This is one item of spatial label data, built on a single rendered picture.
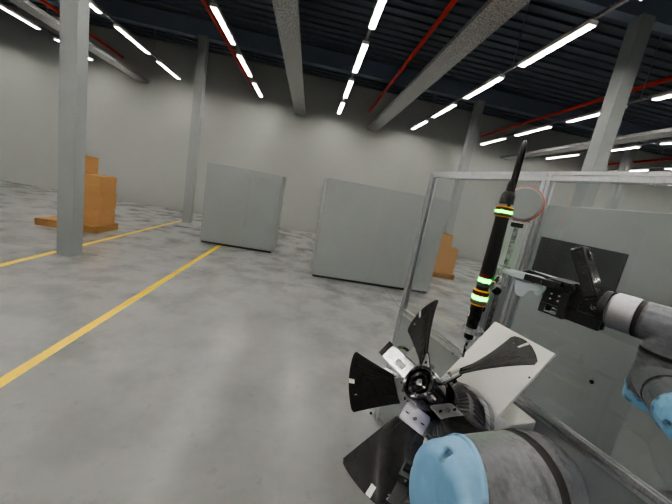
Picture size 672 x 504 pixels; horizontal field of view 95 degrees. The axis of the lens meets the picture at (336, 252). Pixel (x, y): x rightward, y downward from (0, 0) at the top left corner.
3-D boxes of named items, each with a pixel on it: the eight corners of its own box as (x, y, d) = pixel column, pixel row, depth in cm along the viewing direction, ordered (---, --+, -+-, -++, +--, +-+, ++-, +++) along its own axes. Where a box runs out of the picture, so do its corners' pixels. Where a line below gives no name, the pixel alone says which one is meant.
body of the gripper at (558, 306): (533, 308, 73) (594, 332, 63) (544, 274, 71) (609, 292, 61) (549, 307, 77) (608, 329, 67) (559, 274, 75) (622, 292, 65)
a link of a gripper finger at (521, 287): (496, 290, 77) (539, 303, 72) (502, 267, 76) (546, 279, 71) (498, 288, 79) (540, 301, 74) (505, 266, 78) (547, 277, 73)
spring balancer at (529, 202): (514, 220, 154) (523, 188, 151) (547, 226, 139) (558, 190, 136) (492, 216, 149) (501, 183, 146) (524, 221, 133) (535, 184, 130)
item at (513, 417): (500, 416, 151) (506, 396, 149) (530, 442, 136) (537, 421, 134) (473, 420, 144) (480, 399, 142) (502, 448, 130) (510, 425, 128)
